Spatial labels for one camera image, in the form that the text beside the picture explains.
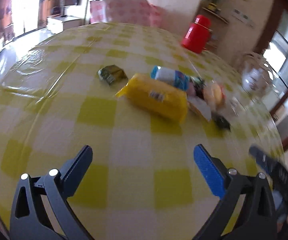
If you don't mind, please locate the clear bread snack packet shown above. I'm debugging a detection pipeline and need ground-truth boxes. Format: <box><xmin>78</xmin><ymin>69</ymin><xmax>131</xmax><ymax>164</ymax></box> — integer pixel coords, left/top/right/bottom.
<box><xmin>202</xmin><ymin>80</ymin><xmax>238</xmax><ymax>117</ymax></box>

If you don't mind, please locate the white nut snack packet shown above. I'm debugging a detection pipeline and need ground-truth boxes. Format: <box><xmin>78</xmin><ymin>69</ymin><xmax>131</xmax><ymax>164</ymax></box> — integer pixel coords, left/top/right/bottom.
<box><xmin>187</xmin><ymin>96</ymin><xmax>212</xmax><ymax>121</ymax></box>

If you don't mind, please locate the yellow snack package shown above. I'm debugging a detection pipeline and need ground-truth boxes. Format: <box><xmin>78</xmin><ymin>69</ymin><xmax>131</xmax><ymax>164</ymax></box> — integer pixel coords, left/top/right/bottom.
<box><xmin>115</xmin><ymin>73</ymin><xmax>188</xmax><ymax>122</ymax></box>

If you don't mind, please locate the right hand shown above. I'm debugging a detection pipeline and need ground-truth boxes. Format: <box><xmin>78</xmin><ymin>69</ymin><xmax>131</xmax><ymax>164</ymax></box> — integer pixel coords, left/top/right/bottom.
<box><xmin>272</xmin><ymin>190</ymin><xmax>288</xmax><ymax>232</ymax></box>

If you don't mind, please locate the white floral teapot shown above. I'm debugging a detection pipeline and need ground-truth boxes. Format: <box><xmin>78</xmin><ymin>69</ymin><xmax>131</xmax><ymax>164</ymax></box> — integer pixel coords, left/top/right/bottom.
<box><xmin>235</xmin><ymin>51</ymin><xmax>276</xmax><ymax>98</ymax></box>

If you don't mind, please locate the blue white snack bag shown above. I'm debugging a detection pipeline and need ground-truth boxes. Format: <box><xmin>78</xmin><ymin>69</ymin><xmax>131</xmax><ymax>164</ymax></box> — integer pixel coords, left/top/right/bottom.
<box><xmin>150</xmin><ymin>66</ymin><xmax>190</xmax><ymax>91</ymax></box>

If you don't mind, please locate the yellow checkered tablecloth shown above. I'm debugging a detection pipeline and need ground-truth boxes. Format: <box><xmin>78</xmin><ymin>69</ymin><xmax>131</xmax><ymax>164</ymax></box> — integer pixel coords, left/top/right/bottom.
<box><xmin>0</xmin><ymin>23</ymin><xmax>283</xmax><ymax>239</ymax></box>

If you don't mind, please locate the red thermos jug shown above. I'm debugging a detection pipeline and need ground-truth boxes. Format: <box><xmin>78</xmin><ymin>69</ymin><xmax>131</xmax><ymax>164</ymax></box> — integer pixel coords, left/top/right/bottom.
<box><xmin>181</xmin><ymin>15</ymin><xmax>211</xmax><ymax>54</ymax></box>

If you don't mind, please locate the green snack packet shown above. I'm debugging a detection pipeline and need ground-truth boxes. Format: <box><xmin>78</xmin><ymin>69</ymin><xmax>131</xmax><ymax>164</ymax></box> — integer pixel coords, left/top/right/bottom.
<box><xmin>97</xmin><ymin>64</ymin><xmax>128</xmax><ymax>86</ymax></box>

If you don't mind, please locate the white tv cabinet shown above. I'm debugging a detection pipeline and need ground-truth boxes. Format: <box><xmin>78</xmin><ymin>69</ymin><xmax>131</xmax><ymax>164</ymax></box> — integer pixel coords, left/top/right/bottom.
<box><xmin>46</xmin><ymin>16</ymin><xmax>82</xmax><ymax>34</ymax></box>

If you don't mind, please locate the pink checkered chair cover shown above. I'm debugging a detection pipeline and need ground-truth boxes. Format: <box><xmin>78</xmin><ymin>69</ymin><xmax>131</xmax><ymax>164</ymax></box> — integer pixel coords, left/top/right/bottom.
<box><xmin>90</xmin><ymin>0</ymin><xmax>162</xmax><ymax>28</ymax></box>

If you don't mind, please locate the wooden wall shelf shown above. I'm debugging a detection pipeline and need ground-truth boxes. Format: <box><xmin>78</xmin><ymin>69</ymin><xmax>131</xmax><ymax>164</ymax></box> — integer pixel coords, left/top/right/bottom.
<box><xmin>202</xmin><ymin>7</ymin><xmax>229</xmax><ymax>24</ymax></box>

